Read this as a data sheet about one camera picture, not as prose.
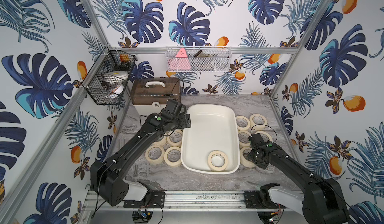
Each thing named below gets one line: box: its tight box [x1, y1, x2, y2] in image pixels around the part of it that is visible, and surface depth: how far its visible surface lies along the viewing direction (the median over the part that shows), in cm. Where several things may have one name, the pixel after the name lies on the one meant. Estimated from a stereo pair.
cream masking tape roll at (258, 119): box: [249, 113, 268, 131], surface depth 105 cm
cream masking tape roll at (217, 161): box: [207, 150, 229, 172], surface depth 87 cm
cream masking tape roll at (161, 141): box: [151, 135, 167, 146], surface depth 94 cm
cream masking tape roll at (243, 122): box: [235, 115, 251, 131], surface depth 105 cm
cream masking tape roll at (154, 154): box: [145, 144, 165, 165], surface depth 90 cm
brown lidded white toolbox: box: [130, 77, 182, 116], surface depth 98 cm
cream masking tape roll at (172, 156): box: [164, 146, 182, 168], surface depth 90 cm
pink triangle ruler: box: [169, 47, 191, 71], surface depth 92 cm
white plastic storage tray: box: [180, 104, 240, 175], surface depth 94 cm
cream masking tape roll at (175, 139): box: [166, 129, 183, 148], surface depth 97 cm
